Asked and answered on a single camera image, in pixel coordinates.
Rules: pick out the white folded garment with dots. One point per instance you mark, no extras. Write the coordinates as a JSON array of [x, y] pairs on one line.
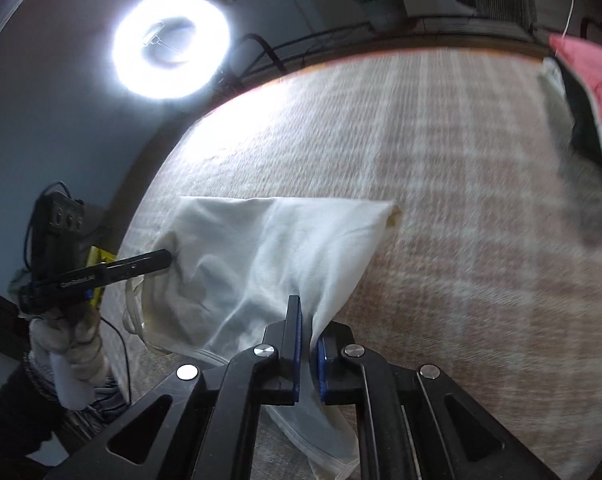
[[553, 72]]

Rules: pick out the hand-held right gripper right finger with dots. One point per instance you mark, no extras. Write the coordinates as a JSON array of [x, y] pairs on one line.
[[323, 370]]

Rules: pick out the phone holder clamp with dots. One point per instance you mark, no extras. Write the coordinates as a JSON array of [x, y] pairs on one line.
[[153, 34]]

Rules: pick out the person's striped clothing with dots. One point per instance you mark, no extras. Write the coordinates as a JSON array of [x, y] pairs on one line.
[[101, 397]]

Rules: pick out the white camisole top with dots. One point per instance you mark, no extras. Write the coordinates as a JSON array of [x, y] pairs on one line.
[[261, 240]]

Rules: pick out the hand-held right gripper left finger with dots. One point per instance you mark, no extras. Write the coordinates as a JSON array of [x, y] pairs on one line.
[[296, 360]]

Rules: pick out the person's left hand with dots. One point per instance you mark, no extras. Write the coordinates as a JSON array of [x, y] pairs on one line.
[[66, 345]]

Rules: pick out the plaid bed blanket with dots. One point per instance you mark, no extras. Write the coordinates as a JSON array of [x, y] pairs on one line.
[[456, 210]]

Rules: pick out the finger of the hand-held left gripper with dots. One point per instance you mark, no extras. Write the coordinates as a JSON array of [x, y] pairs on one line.
[[131, 266]]

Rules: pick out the black metal clothes rack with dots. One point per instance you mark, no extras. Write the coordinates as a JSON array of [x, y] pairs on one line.
[[456, 25]]

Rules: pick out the pink folded garment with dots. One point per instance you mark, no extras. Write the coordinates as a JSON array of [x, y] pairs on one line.
[[596, 75]]

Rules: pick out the yellow trimmed bag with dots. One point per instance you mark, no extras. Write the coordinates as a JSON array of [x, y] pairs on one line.
[[98, 255]]

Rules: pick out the potted plant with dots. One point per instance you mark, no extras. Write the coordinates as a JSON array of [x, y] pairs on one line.
[[383, 12]]

